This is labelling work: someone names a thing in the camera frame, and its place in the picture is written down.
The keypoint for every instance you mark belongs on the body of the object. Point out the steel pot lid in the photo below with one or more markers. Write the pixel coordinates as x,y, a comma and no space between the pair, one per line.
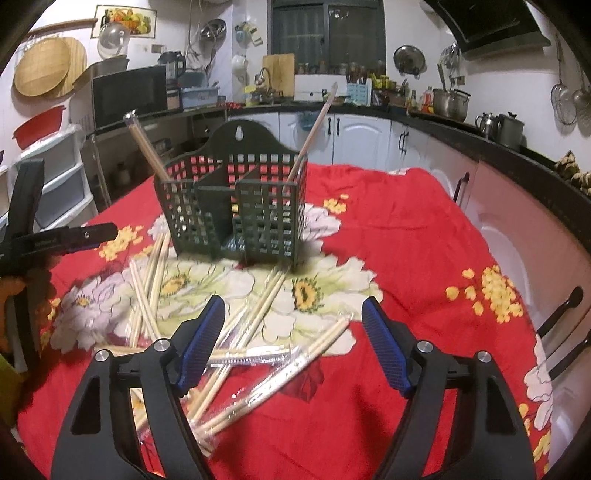
409,60

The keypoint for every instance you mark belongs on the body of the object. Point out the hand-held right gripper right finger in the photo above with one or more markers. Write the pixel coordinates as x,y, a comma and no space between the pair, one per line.
385,346

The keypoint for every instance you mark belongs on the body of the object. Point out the wooden cutting board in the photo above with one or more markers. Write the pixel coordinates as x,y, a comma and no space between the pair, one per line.
279,74

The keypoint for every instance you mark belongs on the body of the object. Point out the bamboo chopstick pair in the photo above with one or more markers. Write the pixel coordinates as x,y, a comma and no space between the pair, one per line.
314,129
147,147

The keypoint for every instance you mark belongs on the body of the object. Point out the black electric blender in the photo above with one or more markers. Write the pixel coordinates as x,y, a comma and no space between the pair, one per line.
171,69

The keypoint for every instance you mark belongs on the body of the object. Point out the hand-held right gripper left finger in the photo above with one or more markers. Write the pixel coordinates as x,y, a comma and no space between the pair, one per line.
203,341

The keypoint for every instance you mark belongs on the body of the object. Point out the hanging steel bowl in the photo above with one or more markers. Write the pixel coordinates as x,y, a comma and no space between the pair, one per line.
213,30

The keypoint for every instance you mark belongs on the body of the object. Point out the dark kitchen window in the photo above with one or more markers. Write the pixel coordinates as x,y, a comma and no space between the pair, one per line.
328,37

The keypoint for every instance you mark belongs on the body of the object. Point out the blue dish rack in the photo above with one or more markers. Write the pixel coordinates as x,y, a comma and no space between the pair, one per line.
198,96

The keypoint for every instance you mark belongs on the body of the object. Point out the glass pot lid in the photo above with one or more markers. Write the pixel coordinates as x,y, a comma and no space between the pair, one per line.
113,40

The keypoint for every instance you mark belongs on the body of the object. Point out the black microwave oven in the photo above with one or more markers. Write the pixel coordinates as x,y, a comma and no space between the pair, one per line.
129,94

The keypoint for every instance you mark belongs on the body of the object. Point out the wooden rolling pin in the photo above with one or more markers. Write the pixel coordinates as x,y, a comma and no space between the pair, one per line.
60,26

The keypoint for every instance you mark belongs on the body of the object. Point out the steel stock pot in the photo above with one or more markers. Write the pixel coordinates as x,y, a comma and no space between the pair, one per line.
450,104

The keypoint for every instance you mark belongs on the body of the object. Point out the pile of zongzi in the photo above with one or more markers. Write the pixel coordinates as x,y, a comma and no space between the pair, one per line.
575,173

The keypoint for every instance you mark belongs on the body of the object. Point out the small steel kettle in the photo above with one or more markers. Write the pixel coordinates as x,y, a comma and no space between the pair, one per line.
485,125

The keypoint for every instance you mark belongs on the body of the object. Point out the white plastic drawer unit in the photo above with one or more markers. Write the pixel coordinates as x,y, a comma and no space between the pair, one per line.
60,170

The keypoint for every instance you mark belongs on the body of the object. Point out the round bamboo tray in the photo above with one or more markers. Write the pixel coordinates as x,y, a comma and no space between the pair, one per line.
44,67

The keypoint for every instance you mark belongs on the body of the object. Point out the dark green utensil basket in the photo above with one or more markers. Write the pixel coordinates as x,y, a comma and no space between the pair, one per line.
240,207

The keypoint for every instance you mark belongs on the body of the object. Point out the steel ladle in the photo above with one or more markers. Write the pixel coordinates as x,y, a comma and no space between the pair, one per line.
582,94

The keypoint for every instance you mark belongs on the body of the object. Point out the blue knife block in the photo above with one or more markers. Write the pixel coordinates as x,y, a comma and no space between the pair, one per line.
359,91

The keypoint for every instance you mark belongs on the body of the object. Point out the fruit wall poster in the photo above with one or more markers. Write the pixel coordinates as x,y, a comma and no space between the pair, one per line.
124,19

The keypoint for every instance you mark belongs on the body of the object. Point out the red plastic basin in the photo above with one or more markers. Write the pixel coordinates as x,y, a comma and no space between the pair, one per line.
39,124

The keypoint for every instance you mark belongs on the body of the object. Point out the bunch of chopsticks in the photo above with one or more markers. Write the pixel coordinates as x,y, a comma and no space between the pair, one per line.
272,295

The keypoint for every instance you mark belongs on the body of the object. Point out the steel pot with lid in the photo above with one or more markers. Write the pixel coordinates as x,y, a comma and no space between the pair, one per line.
509,131

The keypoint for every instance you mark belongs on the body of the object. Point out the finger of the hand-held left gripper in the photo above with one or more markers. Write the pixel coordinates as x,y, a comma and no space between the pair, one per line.
74,237

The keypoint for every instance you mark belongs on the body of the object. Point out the black range hood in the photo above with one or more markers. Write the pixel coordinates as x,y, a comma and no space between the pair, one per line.
494,27

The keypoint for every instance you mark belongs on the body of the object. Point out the black kitchen countertop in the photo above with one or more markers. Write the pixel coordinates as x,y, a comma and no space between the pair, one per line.
503,147

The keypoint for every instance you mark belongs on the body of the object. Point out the red floral tablecloth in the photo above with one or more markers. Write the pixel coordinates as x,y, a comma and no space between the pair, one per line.
406,258

